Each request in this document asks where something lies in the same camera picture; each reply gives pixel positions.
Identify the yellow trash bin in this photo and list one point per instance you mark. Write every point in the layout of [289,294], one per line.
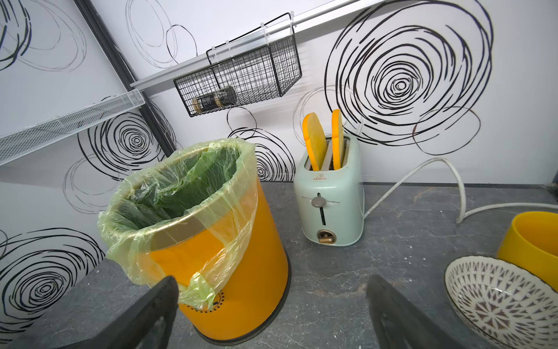
[256,291]

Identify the yellow mug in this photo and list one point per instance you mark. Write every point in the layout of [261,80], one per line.
[531,243]

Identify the yellow toast slice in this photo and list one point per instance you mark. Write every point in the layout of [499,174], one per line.
[337,139]
[315,140]

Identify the right yellow toast slice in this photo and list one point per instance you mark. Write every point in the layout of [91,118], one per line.
[337,139]

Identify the mint green toaster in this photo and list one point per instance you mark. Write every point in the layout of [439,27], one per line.
[331,202]

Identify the white wire wall shelf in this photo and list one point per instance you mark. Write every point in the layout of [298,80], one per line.
[30,139]

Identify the dark item in basket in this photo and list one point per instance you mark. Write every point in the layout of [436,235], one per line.
[215,100]

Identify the left yellow toast slice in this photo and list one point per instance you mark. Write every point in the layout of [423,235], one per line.
[315,140]

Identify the black wire wall basket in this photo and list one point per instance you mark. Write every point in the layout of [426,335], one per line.
[263,73]

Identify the green plastic bin liner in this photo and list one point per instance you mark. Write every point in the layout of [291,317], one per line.
[190,216]

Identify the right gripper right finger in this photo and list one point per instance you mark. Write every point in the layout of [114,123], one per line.
[398,323]

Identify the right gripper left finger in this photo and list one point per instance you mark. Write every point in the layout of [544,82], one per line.
[146,324]

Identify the white round sink strainer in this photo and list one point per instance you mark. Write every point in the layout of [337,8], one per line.
[504,304]

